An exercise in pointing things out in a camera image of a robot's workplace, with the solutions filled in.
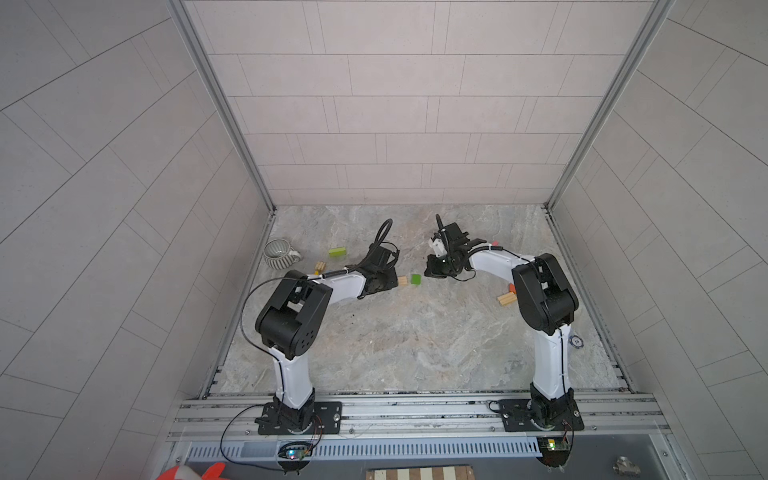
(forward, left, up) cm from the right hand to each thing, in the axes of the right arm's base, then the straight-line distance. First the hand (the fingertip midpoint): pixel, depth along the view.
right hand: (423, 271), depth 98 cm
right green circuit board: (-49, -25, -3) cm, 55 cm away
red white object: (-48, +54, +6) cm, 73 cm away
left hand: (-1, +7, 0) cm, 7 cm away
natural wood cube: (+3, +34, +2) cm, 34 cm away
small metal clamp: (-53, -38, -1) cm, 65 cm away
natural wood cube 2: (-3, +7, 0) cm, 7 cm away
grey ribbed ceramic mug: (+8, +48, +4) cm, 49 cm away
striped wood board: (-52, -2, +1) cm, 52 cm away
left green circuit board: (-46, +34, +2) cm, 57 cm away
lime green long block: (+9, +30, +1) cm, 31 cm away
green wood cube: (-2, +2, -1) cm, 4 cm away
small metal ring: (-25, -40, -2) cm, 48 cm away
